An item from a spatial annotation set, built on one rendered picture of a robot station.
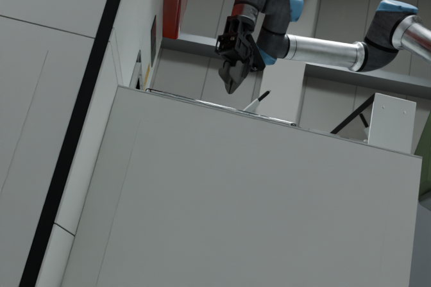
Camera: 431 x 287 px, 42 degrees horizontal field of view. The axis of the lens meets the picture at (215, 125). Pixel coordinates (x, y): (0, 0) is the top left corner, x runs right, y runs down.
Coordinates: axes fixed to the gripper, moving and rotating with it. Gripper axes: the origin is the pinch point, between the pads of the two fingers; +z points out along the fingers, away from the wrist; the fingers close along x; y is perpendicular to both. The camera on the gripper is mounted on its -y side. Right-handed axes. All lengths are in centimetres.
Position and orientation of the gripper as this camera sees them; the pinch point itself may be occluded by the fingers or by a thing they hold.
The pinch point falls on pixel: (232, 90)
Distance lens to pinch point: 153.9
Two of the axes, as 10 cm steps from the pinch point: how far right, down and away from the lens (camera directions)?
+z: -2.1, 9.2, -3.3
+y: -5.6, -3.9, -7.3
